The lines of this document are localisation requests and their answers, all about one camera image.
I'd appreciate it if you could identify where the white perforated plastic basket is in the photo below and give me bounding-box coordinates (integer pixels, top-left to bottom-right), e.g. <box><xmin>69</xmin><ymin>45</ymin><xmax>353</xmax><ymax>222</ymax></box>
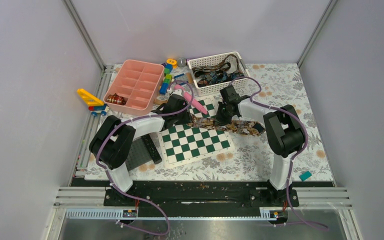
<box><xmin>187</xmin><ymin>51</ymin><xmax>250</xmax><ymax>97</ymax></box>

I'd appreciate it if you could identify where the brown floral patterned tie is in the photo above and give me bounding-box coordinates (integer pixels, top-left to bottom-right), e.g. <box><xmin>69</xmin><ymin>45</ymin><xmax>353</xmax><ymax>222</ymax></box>
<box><xmin>186</xmin><ymin>117</ymin><xmax>266</xmax><ymax>137</ymax></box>

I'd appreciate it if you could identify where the pink divided organizer tray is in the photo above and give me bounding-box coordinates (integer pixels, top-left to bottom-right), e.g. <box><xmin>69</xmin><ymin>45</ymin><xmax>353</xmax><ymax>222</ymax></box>
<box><xmin>103</xmin><ymin>59</ymin><xmax>164</xmax><ymax>116</ymax></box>

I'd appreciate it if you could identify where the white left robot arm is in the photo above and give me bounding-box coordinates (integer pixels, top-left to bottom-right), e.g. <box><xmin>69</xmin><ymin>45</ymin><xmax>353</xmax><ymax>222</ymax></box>
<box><xmin>88</xmin><ymin>93</ymin><xmax>192</xmax><ymax>206</ymax></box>

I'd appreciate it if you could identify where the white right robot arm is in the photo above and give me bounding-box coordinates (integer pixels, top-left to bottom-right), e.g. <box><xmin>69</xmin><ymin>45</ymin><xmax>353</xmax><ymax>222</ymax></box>
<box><xmin>214</xmin><ymin>85</ymin><xmax>308</xmax><ymax>206</ymax></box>

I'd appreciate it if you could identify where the wooden arch block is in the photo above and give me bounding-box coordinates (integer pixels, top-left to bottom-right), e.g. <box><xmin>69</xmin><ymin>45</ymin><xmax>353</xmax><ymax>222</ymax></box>
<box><xmin>154</xmin><ymin>95</ymin><xmax>169</xmax><ymax>105</ymax></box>

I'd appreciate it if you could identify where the colourful lego block vehicle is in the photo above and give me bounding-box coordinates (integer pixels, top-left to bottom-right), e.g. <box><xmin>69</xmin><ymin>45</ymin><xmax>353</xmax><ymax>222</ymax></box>
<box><xmin>159</xmin><ymin>58</ymin><xmax>177</xmax><ymax>95</ymax></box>

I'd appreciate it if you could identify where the wooden rectangular block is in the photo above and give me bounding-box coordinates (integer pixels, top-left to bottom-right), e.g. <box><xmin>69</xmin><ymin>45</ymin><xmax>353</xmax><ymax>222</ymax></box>
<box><xmin>185</xmin><ymin>72</ymin><xmax>194</xmax><ymax>85</ymax></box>

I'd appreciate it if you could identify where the blue grey lego brick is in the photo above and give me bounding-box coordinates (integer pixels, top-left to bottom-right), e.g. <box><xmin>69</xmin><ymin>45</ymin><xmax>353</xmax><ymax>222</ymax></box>
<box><xmin>173</xmin><ymin>73</ymin><xmax>188</xmax><ymax>82</ymax></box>

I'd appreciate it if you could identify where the blue patterned tie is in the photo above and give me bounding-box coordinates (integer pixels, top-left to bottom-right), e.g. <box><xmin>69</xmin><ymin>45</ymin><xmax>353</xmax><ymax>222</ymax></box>
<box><xmin>197</xmin><ymin>71</ymin><xmax>245</xmax><ymax>88</ymax></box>

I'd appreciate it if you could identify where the purple glitter microphone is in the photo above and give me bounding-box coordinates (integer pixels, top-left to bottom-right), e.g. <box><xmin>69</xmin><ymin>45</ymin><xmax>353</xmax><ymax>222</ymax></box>
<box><xmin>176</xmin><ymin>57</ymin><xmax>187</xmax><ymax>68</ymax></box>

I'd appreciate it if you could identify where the green white chessboard mat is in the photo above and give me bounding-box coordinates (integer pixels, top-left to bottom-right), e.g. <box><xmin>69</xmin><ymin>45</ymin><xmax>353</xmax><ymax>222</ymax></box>
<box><xmin>157</xmin><ymin>95</ymin><xmax>236</xmax><ymax>169</ymax></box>

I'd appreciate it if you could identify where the rolled red patterned tie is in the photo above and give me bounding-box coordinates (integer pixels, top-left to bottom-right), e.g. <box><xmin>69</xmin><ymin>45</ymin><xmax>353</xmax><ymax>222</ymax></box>
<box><xmin>106</xmin><ymin>93</ymin><xmax>127</xmax><ymax>106</ymax></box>

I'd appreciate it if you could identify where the grey lego baseplate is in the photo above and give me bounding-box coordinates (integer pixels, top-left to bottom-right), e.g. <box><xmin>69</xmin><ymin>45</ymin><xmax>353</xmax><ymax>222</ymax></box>
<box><xmin>125</xmin><ymin>136</ymin><xmax>152</xmax><ymax>171</ymax></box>

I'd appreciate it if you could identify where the yellow toy crane car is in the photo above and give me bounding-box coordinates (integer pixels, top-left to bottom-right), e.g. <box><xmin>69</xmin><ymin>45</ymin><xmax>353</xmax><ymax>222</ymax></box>
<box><xmin>76</xmin><ymin>88</ymin><xmax>109</xmax><ymax>117</ymax></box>

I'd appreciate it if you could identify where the small teal block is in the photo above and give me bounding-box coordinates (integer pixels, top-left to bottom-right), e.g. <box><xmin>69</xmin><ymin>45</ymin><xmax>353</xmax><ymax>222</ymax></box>
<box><xmin>299</xmin><ymin>171</ymin><xmax>312</xmax><ymax>182</ymax></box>

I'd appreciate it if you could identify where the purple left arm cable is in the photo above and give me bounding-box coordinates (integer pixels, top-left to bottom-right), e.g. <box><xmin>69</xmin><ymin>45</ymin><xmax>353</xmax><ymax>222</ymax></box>
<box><xmin>95</xmin><ymin>80</ymin><xmax>196</xmax><ymax>236</ymax></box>

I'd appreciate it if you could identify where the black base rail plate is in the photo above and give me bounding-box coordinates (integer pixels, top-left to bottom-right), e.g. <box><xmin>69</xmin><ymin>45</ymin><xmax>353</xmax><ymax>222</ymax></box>
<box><xmin>103</xmin><ymin>180</ymin><xmax>333</xmax><ymax>218</ymax></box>

